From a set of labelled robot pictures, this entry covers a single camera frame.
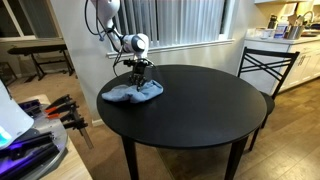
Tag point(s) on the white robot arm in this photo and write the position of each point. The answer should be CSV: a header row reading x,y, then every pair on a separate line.
x,y
136,43

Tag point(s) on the black bar clamp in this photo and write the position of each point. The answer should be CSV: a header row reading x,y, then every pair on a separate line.
x,y
78,125

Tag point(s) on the black metal chair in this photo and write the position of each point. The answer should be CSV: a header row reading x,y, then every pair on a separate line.
x,y
266,61

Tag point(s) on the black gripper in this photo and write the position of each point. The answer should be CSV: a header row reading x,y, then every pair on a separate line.
x,y
139,68

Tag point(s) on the black keyboard on stand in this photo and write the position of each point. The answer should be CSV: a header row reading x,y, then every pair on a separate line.
x,y
40,55

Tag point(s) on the round black table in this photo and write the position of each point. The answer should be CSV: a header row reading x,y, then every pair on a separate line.
x,y
200,106

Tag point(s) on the white vertical window blinds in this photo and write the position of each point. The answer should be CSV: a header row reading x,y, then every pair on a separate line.
x,y
176,20

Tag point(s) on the blue white container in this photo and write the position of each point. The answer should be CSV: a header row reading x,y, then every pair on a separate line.
x,y
280,30

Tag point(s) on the blue microfibre cloth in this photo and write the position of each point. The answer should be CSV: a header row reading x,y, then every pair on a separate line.
x,y
133,93

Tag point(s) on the white window sill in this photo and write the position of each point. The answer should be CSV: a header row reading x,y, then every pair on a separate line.
x,y
186,46

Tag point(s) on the white mug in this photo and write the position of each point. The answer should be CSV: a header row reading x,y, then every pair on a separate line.
x,y
266,33

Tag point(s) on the black aluminium rail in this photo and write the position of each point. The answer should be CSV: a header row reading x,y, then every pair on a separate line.
x,y
26,150

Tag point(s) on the round metal base plate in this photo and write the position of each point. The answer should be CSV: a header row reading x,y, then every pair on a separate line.
x,y
50,133

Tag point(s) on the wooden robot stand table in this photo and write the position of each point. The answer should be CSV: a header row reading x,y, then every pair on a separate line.
x,y
71,166

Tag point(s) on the black water bottle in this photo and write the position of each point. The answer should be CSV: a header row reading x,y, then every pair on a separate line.
x,y
272,21

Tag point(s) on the steel utensil cup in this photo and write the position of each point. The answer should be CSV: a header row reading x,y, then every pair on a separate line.
x,y
294,32

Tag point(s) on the white kitchen counter cabinet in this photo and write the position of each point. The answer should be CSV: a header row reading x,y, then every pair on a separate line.
x,y
296,63

